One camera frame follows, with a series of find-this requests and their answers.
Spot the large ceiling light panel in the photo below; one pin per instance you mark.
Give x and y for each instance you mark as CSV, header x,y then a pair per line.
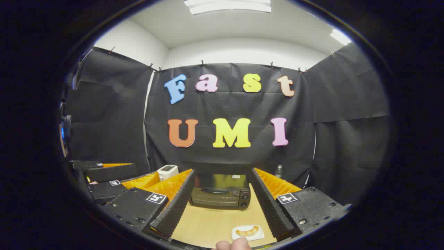
x,y
229,6

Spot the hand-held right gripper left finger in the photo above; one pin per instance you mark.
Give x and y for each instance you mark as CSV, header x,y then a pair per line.
x,y
175,205

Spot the white toaster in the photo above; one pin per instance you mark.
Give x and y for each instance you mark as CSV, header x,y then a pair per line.
x,y
168,171

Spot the dark mounted device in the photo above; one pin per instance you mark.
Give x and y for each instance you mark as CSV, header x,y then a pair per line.
x,y
66,132

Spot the black electric oven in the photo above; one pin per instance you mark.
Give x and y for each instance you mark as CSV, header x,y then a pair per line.
x,y
220,198

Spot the small ceiling light panel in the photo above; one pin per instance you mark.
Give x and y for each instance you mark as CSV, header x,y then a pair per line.
x,y
340,36

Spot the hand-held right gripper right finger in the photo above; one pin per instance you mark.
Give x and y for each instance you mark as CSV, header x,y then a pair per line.
x,y
270,205

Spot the golden croissant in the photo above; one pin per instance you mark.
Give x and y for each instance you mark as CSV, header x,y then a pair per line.
x,y
247,231

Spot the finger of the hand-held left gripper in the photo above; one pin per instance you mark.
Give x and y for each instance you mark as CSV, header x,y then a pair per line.
x,y
111,172
105,191

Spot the clear plastic water bottle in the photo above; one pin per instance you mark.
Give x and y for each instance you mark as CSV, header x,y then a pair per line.
x,y
278,172

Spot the white square plate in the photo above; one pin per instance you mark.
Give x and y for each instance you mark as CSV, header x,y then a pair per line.
x,y
242,238

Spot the black backdrop cloth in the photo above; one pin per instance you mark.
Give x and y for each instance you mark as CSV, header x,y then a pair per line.
x,y
242,104

